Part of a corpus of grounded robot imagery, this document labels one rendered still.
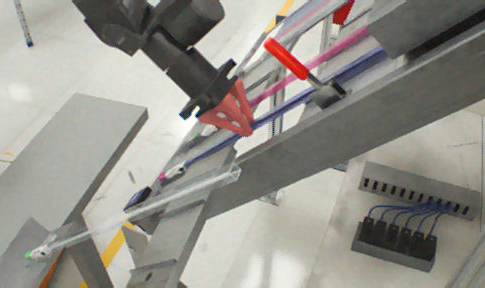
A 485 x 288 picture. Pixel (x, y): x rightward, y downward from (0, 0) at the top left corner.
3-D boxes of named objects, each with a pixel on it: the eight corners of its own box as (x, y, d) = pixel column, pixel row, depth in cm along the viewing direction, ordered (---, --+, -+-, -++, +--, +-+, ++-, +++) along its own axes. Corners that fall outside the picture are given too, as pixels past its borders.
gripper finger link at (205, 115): (276, 106, 68) (233, 62, 66) (259, 137, 64) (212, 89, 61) (248, 123, 73) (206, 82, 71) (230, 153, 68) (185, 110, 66)
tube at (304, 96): (164, 182, 85) (159, 178, 85) (167, 177, 86) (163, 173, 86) (390, 54, 50) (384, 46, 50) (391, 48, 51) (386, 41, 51)
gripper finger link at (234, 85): (274, 110, 68) (230, 66, 65) (257, 141, 63) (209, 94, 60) (245, 127, 72) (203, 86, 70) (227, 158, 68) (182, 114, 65)
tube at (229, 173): (30, 261, 72) (25, 257, 72) (34, 255, 73) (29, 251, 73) (236, 180, 41) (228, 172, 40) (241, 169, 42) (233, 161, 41)
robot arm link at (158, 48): (146, 33, 66) (128, 49, 62) (173, 4, 62) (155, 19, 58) (179, 65, 68) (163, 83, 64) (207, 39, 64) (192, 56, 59)
